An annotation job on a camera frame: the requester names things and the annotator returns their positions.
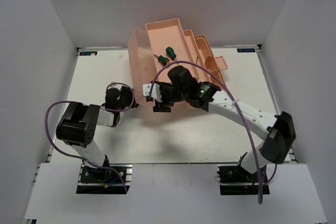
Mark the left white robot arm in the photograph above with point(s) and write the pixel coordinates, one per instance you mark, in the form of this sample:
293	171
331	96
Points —
78	124

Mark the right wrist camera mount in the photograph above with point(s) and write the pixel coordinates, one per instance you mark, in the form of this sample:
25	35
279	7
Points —
151	91

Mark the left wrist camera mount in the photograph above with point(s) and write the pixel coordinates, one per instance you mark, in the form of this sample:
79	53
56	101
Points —
114	85

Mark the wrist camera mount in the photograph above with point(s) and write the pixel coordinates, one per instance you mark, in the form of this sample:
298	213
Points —
114	85
151	91

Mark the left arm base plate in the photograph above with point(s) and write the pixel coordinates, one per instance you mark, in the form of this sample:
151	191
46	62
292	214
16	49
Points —
94	181

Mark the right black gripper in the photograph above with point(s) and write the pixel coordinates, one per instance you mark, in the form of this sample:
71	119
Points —
163	106

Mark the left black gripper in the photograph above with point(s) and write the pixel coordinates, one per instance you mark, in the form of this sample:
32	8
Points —
130	94

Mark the stubby green grey screwdriver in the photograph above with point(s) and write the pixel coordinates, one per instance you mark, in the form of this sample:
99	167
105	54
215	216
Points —
171	53

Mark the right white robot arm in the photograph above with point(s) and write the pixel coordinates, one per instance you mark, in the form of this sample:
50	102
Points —
277	132

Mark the stubby green orange screwdriver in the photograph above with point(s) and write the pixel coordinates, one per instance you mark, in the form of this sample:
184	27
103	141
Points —
163	60

